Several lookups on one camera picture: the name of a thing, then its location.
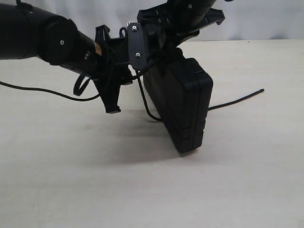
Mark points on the black plastic carrying case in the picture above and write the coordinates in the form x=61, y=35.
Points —
x=180, y=90

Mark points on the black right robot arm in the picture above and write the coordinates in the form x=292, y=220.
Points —
x=176, y=21

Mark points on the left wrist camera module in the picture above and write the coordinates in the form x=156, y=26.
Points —
x=136, y=46

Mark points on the white backdrop curtain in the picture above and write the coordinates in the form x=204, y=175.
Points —
x=244, y=19

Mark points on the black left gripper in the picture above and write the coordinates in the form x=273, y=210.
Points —
x=115, y=72

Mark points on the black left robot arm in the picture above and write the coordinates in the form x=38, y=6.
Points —
x=27, y=31

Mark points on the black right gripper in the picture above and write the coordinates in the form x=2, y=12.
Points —
x=176, y=21

